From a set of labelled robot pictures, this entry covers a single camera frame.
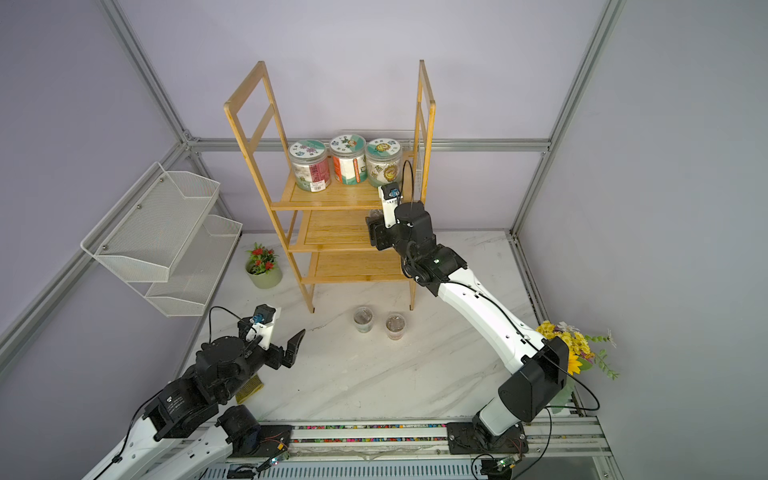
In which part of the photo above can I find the green-lid sunflower seed jar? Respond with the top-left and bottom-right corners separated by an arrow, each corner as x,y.
365,138 -> 403,187

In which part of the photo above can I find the small clear seed cup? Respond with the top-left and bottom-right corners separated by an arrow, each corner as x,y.
353,306 -> 374,333
385,312 -> 407,341

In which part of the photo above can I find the seed jar with red base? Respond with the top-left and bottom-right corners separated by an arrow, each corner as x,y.
329,134 -> 367,185

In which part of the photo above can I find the seed jar with floral lid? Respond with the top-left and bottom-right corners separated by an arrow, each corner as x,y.
289,139 -> 331,193

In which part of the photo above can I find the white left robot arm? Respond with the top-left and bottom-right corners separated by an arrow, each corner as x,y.
86,324 -> 305,479

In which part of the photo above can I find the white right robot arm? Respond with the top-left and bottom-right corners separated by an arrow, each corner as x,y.
366,200 -> 581,448

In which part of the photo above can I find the bamboo three-tier shelf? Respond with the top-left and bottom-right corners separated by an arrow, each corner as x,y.
224,61 -> 406,311

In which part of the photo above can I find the black and yellow glove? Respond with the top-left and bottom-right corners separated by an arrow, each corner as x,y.
235,374 -> 264,405

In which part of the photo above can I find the green pot with red flowers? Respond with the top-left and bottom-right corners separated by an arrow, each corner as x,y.
245,242 -> 283,290

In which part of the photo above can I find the sunflower bouquet in vase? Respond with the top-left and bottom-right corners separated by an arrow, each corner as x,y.
536,321 -> 620,414

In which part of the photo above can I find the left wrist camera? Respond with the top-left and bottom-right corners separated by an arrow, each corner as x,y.
238,304 -> 281,351

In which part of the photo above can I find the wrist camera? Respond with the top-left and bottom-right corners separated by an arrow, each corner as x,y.
378,182 -> 402,228
238,304 -> 281,351

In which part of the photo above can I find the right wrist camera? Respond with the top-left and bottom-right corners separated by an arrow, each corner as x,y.
378,182 -> 402,228

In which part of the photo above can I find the white mesh wall basket rack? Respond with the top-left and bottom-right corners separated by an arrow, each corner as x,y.
80,163 -> 242,317

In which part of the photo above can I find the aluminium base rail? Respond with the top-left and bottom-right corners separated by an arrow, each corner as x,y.
107,416 -> 625,480

